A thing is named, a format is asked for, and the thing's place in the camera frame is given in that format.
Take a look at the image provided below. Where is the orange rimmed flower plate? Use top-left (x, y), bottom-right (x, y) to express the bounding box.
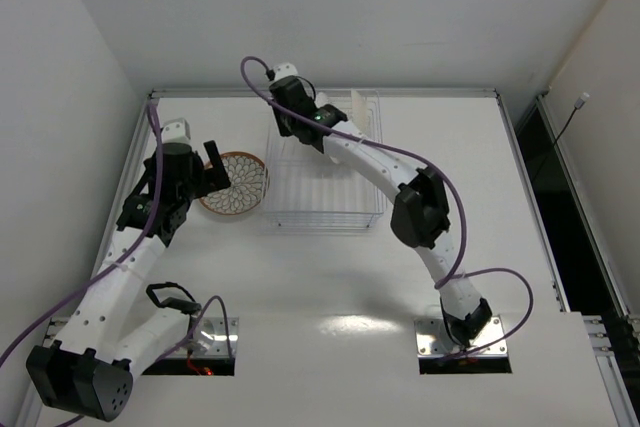
top-left (350, 89), bottom-right (370, 135)

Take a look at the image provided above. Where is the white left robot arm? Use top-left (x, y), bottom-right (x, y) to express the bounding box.
top-left (26, 140), bottom-right (230, 422)

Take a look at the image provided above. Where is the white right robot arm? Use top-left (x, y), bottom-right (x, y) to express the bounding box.
top-left (269, 74), bottom-right (492, 349)

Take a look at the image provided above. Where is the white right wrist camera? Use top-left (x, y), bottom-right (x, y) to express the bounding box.
top-left (272, 62), bottom-right (299, 82)

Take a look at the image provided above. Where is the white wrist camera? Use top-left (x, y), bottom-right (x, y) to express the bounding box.
top-left (272, 62), bottom-right (299, 82)
top-left (161, 118), bottom-right (191, 145)

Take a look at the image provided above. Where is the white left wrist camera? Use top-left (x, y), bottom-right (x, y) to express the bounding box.
top-left (161, 118), bottom-right (191, 145)

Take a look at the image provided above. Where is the white wire dish rack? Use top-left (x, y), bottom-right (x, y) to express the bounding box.
top-left (259, 88), bottom-right (390, 234)

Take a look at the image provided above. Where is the aluminium table frame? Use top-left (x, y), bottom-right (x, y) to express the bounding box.
top-left (14, 86), bottom-right (640, 427)

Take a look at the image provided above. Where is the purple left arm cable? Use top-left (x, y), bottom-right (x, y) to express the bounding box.
top-left (0, 105), bottom-right (236, 427)

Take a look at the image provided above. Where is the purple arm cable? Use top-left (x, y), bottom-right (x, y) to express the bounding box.
top-left (239, 55), bottom-right (535, 363)
top-left (0, 105), bottom-right (236, 427)

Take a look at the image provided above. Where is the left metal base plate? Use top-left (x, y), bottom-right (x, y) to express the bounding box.
top-left (44, 315), bottom-right (240, 362)

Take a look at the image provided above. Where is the metal base plate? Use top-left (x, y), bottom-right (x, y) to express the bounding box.
top-left (413, 315), bottom-right (512, 361)
top-left (44, 315), bottom-right (240, 362)

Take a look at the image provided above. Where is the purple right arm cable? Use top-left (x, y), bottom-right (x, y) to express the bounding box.
top-left (239, 55), bottom-right (535, 363)

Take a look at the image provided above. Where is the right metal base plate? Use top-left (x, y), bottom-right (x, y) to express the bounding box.
top-left (413, 315), bottom-right (512, 361)

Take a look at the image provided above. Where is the black wall cable white plug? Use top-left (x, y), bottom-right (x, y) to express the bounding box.
top-left (532, 92), bottom-right (590, 182)

